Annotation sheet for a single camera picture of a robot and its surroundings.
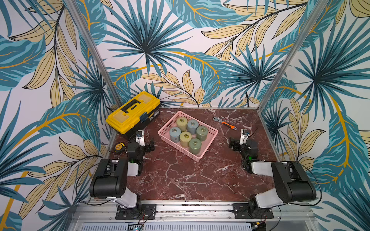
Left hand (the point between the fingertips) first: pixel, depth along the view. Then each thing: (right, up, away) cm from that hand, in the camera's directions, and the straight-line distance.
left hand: (146, 138), depth 92 cm
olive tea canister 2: (+25, +1, 0) cm, 25 cm away
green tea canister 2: (+31, -4, -3) cm, 31 cm away
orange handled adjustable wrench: (+51, +13, +20) cm, 57 cm away
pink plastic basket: (+10, +2, +8) cm, 13 cm away
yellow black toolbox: (-8, +16, 0) cm, 18 cm away
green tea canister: (+36, +4, +3) cm, 36 cm away
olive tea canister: (+23, +10, +8) cm, 26 cm away
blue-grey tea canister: (+30, +8, +6) cm, 31 cm away
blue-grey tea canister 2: (+18, +3, +3) cm, 19 cm away
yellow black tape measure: (-17, -6, 0) cm, 18 cm away
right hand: (+60, +1, 0) cm, 60 cm away
